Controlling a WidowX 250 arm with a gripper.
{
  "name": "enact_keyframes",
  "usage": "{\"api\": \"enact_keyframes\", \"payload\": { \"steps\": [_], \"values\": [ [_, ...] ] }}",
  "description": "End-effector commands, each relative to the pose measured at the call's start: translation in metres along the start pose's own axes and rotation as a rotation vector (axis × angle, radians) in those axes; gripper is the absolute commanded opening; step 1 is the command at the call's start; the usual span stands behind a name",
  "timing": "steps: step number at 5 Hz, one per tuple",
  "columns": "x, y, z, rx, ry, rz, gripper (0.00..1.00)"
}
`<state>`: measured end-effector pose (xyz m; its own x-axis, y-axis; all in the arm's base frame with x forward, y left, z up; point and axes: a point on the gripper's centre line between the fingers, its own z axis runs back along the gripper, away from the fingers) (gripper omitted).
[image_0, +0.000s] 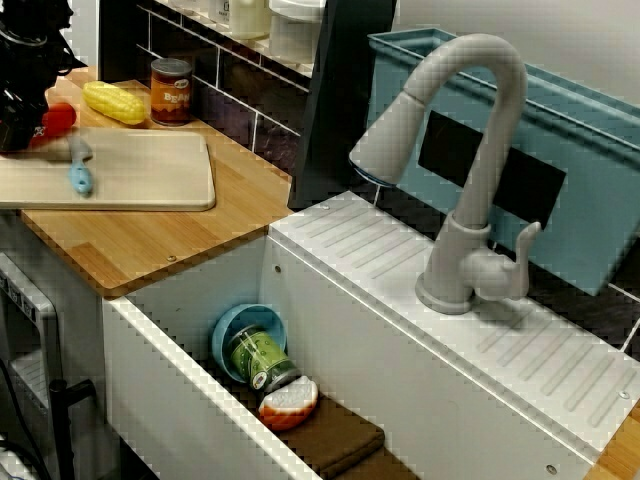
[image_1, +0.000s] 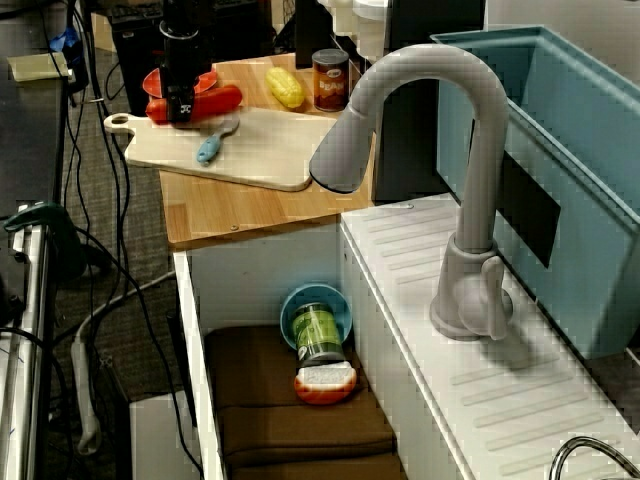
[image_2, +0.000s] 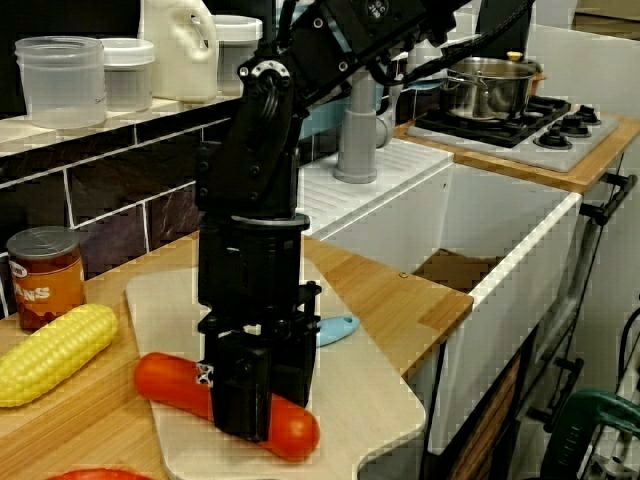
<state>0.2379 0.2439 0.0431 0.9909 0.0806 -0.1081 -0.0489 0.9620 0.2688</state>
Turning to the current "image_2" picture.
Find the grey toy stove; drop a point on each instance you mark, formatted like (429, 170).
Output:
(565, 155)

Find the grey toy faucet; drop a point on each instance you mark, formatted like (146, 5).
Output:
(355, 150)

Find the orange bean can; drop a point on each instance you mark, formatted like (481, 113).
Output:
(45, 290)

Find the yellow toy corn cob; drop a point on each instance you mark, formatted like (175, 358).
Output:
(50, 355)

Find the wooden stove countertop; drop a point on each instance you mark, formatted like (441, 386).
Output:
(500, 165)

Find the light wooden cutting board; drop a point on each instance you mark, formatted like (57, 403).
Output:
(350, 400)

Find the clear lidless plastic container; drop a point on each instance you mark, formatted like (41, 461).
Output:
(60, 85)

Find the red toy sausage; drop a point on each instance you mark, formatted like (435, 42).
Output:
(165, 380)

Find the green clamp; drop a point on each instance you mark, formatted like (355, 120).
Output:
(585, 430)

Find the white plastic jug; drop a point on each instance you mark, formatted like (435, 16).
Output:
(175, 60)

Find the clear container white lid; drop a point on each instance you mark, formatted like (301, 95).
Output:
(237, 55)
(127, 75)

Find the steel cooking pot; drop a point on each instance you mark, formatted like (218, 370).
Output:
(490, 90)

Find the red plate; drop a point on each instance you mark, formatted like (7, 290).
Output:
(100, 475)

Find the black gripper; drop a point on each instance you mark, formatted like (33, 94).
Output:
(250, 270)

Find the white toy sink unit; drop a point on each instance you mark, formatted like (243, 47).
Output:
(500, 210)

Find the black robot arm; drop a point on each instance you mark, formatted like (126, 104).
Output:
(250, 165)

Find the black stove knob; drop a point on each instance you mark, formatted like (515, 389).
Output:
(589, 115)
(574, 126)
(552, 139)

